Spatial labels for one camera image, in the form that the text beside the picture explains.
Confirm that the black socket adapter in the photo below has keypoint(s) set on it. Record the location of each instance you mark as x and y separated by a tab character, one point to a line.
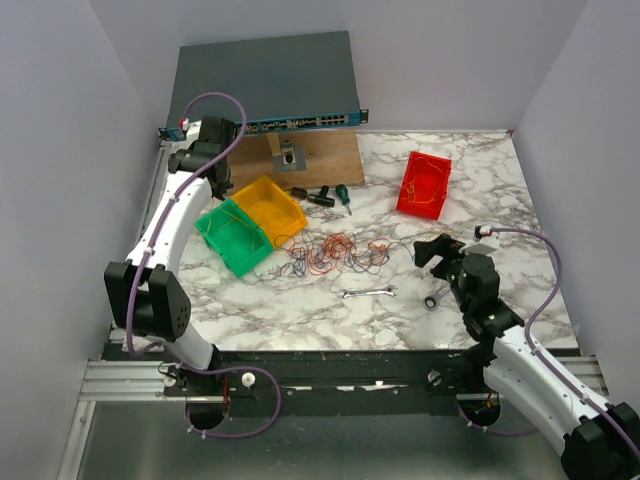
322	198

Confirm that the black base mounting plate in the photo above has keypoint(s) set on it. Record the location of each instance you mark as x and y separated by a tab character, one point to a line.
339	383

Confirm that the wooden board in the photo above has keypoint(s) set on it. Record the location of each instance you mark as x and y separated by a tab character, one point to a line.
332	157

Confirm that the green handle screwdriver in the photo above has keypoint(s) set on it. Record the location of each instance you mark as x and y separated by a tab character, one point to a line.
342	193

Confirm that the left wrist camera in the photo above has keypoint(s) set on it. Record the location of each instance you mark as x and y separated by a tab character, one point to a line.
190	130

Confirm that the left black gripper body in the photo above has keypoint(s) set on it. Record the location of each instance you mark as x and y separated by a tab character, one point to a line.
223	187

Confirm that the silver open-end wrench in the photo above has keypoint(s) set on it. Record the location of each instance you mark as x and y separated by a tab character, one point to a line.
389	290

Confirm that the yellow plastic bin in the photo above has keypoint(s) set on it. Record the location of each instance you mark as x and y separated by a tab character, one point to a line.
273	210

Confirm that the green plastic bin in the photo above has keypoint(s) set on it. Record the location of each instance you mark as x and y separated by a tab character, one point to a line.
238	240

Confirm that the grey metal socket bracket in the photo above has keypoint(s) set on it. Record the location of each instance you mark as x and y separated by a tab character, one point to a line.
286	156

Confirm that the silver ratchet wrench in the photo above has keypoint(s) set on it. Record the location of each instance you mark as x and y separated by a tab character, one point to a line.
432	301

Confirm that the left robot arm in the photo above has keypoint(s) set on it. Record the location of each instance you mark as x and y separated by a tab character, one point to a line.
146	298

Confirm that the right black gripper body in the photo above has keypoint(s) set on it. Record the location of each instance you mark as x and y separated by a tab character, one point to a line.
450	270

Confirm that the aluminium frame rail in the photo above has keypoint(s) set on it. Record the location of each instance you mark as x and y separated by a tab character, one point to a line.
127	381

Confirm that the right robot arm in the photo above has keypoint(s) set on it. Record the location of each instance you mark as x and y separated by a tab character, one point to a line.
594	438

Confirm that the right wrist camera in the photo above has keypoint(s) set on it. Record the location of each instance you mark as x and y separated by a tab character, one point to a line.
485	241

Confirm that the grey blue network switch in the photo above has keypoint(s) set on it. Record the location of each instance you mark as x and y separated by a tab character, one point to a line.
278	84

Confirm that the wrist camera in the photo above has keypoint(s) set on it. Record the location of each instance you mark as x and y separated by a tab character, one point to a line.
485	241
190	130

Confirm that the red plastic bin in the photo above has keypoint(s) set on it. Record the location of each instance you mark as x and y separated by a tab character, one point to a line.
424	187

